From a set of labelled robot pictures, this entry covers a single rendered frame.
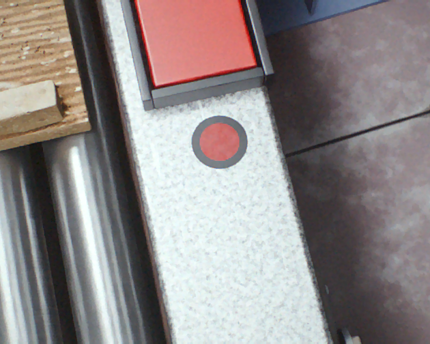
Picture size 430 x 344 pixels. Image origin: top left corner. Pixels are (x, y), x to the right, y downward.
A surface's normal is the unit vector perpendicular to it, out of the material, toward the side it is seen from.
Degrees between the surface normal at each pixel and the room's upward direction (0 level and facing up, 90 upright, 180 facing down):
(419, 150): 0
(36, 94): 5
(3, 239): 5
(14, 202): 31
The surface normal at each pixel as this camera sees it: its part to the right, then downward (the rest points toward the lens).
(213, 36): 0.00, -0.29
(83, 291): -0.51, -0.14
